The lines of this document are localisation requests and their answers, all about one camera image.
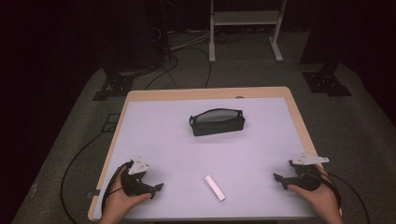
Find black stand base plate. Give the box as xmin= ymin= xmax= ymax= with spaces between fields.
xmin=302 ymin=70 xmax=353 ymax=97
xmin=92 ymin=70 xmax=135 ymax=102

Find white eraser stick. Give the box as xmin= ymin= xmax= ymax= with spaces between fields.
xmin=204 ymin=175 xmax=227 ymax=203

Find person's right hand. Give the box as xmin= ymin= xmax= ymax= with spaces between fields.
xmin=287 ymin=163 xmax=344 ymax=224

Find white floor cables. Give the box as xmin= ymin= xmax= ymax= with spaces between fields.
xmin=166 ymin=28 xmax=213 ymax=52

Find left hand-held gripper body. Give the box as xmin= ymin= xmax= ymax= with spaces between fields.
xmin=120 ymin=156 xmax=156 ymax=198

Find black pencil case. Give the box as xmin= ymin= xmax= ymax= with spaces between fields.
xmin=188 ymin=107 xmax=247 ymax=137

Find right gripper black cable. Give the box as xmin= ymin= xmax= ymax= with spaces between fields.
xmin=317 ymin=169 xmax=372 ymax=224

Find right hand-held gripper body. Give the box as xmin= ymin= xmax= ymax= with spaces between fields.
xmin=287 ymin=152 xmax=331 ymax=192

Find black floor cable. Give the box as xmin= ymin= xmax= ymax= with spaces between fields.
xmin=145 ymin=46 xmax=213 ymax=91

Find white table mat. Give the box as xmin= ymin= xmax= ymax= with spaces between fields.
xmin=92 ymin=97 xmax=318 ymax=221

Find white metal desk frame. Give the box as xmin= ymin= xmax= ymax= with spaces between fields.
xmin=208 ymin=0 xmax=288 ymax=64

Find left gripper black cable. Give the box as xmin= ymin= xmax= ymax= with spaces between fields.
xmin=60 ymin=130 xmax=134 ymax=224

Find person's left hand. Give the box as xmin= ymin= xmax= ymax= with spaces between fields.
xmin=98 ymin=164 xmax=153 ymax=224

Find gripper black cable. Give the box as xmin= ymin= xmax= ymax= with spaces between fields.
xmin=317 ymin=169 xmax=372 ymax=224
xmin=60 ymin=130 xmax=134 ymax=224

